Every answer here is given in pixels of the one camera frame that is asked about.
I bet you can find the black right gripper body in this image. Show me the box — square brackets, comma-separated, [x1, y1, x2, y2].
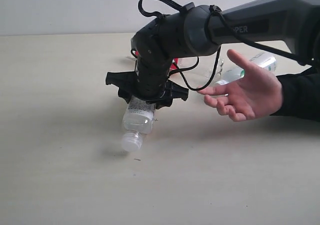
[105, 14, 189, 109]

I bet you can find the clear cola bottle red label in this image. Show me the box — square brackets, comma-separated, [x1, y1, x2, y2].
[124, 48, 225, 81]

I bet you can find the clear bottle white printed label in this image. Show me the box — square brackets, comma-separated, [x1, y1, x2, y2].
[121, 96, 156, 152]

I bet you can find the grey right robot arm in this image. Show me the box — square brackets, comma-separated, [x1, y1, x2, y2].
[105, 0, 320, 109]

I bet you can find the clear bottle green white label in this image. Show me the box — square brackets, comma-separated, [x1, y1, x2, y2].
[214, 51, 278, 86]

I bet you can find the person's open bare hand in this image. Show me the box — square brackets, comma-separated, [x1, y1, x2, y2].
[198, 49, 283, 122]

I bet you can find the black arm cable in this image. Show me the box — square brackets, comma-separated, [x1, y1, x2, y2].
[138, 0, 320, 91]

